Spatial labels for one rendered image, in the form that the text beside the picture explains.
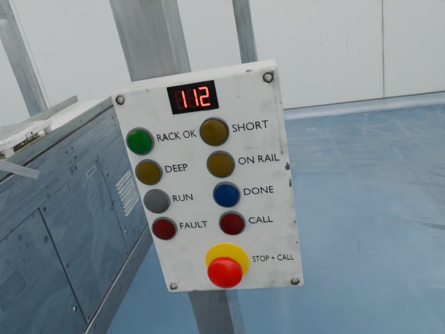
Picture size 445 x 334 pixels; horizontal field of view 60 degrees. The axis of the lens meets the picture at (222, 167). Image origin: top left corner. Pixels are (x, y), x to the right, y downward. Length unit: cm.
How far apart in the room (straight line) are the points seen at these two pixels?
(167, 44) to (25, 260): 103
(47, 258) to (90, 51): 322
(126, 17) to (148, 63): 5
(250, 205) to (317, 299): 131
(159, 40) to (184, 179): 15
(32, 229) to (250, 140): 108
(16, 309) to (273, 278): 99
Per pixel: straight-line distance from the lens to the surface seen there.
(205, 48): 394
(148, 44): 45
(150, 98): 40
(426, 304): 172
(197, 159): 41
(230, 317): 61
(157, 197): 43
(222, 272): 44
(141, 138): 41
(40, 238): 142
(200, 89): 38
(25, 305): 138
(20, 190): 128
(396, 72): 391
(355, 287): 176
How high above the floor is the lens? 116
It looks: 23 degrees down
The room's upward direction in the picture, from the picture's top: 11 degrees counter-clockwise
